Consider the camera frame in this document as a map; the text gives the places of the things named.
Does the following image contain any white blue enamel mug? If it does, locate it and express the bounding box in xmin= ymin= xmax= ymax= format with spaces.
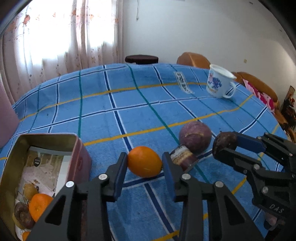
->
xmin=206 ymin=64 xmax=236 ymax=99

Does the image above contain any floral sheer curtain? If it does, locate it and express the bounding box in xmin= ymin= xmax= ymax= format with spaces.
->
xmin=1 ymin=1 xmax=123 ymax=103

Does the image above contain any dark passion fruit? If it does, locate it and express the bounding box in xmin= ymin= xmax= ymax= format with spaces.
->
xmin=212 ymin=132 xmax=237 ymax=156

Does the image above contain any brown wrinkled passion fruit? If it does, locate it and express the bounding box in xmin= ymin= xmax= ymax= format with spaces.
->
xmin=13 ymin=202 xmax=35 ymax=230

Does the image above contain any pink electric kettle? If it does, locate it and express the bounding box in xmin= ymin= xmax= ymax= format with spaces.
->
xmin=0 ymin=71 xmax=19 ymax=148

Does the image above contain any pink floral cloth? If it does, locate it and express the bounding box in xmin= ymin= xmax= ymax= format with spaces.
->
xmin=243 ymin=79 xmax=275 ymax=114

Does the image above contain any orange leather sofa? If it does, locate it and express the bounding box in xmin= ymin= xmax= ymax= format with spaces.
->
xmin=233 ymin=72 xmax=295 ymax=143

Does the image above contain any blue plaid tablecloth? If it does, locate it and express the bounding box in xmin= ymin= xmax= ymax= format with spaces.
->
xmin=1 ymin=64 xmax=286 ymax=240

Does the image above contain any paper sheet in tin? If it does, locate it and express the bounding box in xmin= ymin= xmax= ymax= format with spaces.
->
xmin=15 ymin=146 xmax=72 ymax=240

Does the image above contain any striped cylindrical cake piece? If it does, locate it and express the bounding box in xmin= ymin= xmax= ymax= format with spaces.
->
xmin=170 ymin=145 xmax=198 ymax=173

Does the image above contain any pink metal tin box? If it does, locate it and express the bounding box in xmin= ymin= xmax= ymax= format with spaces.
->
xmin=1 ymin=133 xmax=91 ymax=240

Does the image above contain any orange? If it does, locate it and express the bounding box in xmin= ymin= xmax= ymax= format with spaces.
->
xmin=29 ymin=193 xmax=53 ymax=222
xmin=22 ymin=231 xmax=31 ymax=241
xmin=127 ymin=146 xmax=162 ymax=178

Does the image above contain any large purple round fruit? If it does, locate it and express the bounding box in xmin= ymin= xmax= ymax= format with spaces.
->
xmin=179 ymin=121 xmax=212 ymax=153

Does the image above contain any person's hand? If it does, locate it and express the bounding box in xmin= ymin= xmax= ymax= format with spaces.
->
xmin=264 ymin=212 xmax=278 ymax=230

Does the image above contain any dark round stool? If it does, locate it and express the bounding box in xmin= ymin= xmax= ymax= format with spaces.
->
xmin=125 ymin=55 xmax=159 ymax=65

